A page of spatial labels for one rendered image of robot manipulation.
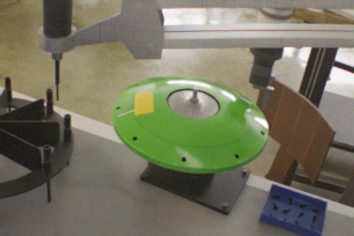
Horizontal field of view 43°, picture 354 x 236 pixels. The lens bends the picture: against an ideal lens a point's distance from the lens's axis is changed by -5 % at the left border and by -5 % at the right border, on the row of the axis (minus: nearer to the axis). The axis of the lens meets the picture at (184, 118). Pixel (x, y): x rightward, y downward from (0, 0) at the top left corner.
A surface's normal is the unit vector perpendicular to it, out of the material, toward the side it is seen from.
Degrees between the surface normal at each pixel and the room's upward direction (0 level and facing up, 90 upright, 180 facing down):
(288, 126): 90
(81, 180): 0
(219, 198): 0
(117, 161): 0
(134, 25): 90
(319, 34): 9
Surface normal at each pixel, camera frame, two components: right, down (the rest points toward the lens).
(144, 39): 0.02, 0.58
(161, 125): -0.02, -0.70
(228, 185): 0.14, -0.81
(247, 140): 0.43, -0.58
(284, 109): -0.79, 0.25
